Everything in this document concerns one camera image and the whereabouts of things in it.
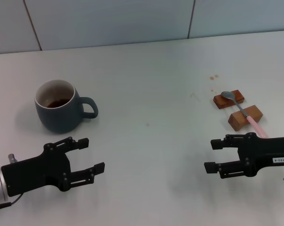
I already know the dark brown wooden block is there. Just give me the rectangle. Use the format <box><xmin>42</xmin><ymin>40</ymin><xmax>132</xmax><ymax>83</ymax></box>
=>
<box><xmin>213</xmin><ymin>89</ymin><xmax>245</xmax><ymax>110</ymax></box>

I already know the pink handled metal spoon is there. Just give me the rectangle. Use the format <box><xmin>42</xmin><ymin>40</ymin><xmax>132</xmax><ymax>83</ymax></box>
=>
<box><xmin>221</xmin><ymin>91</ymin><xmax>268</xmax><ymax>138</ymax></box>

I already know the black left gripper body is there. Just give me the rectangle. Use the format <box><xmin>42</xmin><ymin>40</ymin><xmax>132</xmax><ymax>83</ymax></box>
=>
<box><xmin>1</xmin><ymin>142</ymin><xmax>72</xmax><ymax>197</ymax></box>

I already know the light brown wooden block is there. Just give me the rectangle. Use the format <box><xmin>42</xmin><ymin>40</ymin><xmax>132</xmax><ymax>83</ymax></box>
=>
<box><xmin>227</xmin><ymin>105</ymin><xmax>264</xmax><ymax>131</ymax></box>

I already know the dark grey mug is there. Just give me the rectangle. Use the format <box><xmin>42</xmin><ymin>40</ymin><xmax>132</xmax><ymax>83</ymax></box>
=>
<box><xmin>34</xmin><ymin>79</ymin><xmax>99</xmax><ymax>134</ymax></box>

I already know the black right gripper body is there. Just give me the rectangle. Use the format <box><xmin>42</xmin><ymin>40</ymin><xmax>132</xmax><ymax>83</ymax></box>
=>
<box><xmin>237</xmin><ymin>133</ymin><xmax>284</xmax><ymax>177</ymax></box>

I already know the thin black cable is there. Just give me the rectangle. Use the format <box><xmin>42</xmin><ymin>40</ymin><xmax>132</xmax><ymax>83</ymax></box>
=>
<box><xmin>0</xmin><ymin>193</ymin><xmax>23</xmax><ymax>211</ymax></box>

